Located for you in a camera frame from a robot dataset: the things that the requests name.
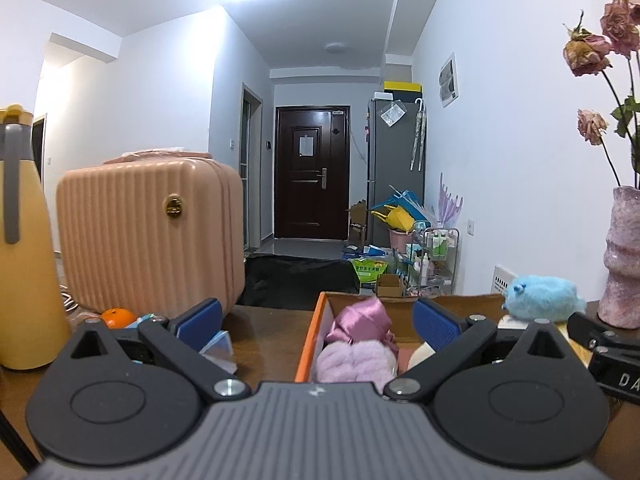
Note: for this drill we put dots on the pink ribbed suitcase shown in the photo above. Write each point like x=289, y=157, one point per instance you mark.
x=135, y=240

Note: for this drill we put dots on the blue plastic bag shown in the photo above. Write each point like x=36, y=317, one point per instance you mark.
x=415, y=204

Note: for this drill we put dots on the green printed bag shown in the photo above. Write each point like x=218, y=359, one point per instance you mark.
x=370, y=270

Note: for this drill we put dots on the grey interior door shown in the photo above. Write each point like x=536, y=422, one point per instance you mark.
x=250, y=170

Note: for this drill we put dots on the lilac fluffy towel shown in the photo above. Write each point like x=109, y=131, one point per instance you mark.
x=350, y=362

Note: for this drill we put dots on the small brown cardboard box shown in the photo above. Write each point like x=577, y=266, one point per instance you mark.
x=390, y=287

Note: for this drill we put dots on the yellow black box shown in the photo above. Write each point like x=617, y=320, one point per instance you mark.
x=402, y=86

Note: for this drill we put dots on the white folded umbrella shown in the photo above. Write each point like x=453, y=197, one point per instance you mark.
x=419, y=135

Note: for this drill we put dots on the transparent bag on refrigerator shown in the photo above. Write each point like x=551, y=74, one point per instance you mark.
x=392, y=114

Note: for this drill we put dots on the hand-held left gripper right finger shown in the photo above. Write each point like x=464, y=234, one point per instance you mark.
x=435, y=325

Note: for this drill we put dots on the orange rimmed cardboard box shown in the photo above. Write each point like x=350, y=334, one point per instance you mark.
x=312, y=340

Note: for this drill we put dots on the dark brown entrance door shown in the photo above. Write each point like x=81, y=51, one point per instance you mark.
x=310, y=195

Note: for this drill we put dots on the grey refrigerator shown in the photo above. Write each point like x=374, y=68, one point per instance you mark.
x=395, y=160

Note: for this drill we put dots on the dried rose bouquet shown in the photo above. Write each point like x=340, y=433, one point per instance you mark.
x=587, y=52

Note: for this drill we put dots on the orange fruit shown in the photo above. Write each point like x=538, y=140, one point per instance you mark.
x=117, y=317

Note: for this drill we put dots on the white board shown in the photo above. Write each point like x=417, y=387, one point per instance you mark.
x=502, y=277

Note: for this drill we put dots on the pink textured vase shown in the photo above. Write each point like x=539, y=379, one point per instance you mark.
x=622, y=260

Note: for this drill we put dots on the white wall socket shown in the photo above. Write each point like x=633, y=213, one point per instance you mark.
x=470, y=227

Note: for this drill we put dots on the round ceiling lamp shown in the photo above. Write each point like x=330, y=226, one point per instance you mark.
x=335, y=47

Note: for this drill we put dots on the yellow thermos kettle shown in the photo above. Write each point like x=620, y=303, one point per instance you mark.
x=27, y=310

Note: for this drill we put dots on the white paper sheet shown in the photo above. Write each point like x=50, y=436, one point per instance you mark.
x=306, y=145

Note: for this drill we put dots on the blue tissue pack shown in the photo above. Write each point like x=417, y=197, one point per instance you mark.
x=220, y=350

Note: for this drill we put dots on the black bag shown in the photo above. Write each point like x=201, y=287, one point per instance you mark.
x=295, y=280

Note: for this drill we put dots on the blue white packets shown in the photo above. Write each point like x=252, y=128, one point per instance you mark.
x=367, y=251

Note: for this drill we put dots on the white soft pad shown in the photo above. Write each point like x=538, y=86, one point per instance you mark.
x=420, y=355

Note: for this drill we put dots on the purple satin cloth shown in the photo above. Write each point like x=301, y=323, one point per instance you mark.
x=360, y=322

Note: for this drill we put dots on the open cardboard box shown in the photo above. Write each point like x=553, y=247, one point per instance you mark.
x=357, y=222

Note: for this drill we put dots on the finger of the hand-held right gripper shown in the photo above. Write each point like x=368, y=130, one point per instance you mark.
x=585, y=327

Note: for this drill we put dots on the pink bucket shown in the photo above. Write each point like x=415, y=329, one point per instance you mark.
x=400, y=240

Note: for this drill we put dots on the blue plush toy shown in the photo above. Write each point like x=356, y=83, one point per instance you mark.
x=542, y=297

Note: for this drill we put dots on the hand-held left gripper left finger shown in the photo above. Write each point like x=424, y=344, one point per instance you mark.
x=200, y=322

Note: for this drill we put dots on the purple feather wall decoration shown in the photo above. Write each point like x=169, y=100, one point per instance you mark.
x=447, y=205

